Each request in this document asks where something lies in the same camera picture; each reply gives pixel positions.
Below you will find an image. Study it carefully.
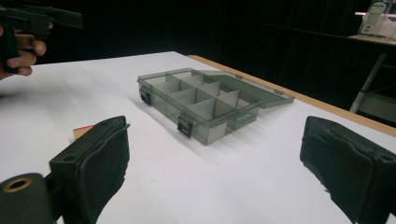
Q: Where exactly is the small orange card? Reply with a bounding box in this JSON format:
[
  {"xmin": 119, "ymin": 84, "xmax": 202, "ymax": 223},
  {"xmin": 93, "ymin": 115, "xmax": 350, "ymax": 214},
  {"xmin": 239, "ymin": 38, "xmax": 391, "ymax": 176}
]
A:
[{"xmin": 73, "ymin": 124, "xmax": 95, "ymax": 140}]

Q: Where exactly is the clear grey compartment box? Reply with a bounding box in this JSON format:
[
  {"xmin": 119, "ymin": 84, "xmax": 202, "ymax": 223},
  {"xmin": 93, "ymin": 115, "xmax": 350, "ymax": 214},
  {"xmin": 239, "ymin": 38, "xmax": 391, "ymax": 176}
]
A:
[{"xmin": 136, "ymin": 67, "xmax": 296, "ymax": 147}]

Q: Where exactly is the white metal stand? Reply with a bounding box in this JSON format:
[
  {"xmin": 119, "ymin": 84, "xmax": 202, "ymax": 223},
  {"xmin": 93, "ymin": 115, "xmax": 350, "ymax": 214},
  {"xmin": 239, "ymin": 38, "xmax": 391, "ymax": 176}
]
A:
[{"xmin": 348, "ymin": 53, "xmax": 396, "ymax": 123}]

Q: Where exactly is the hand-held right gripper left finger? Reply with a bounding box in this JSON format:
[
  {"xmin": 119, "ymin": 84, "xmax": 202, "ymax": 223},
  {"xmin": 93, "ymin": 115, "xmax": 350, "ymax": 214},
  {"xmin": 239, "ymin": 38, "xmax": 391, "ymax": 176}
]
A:
[{"xmin": 49, "ymin": 115, "xmax": 131, "ymax": 224}]

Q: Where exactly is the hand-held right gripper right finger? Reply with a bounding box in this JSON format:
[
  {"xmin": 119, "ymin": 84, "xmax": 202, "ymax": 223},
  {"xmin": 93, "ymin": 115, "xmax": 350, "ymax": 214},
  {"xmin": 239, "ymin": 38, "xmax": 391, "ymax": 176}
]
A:
[{"xmin": 299, "ymin": 115, "xmax": 396, "ymax": 224}]

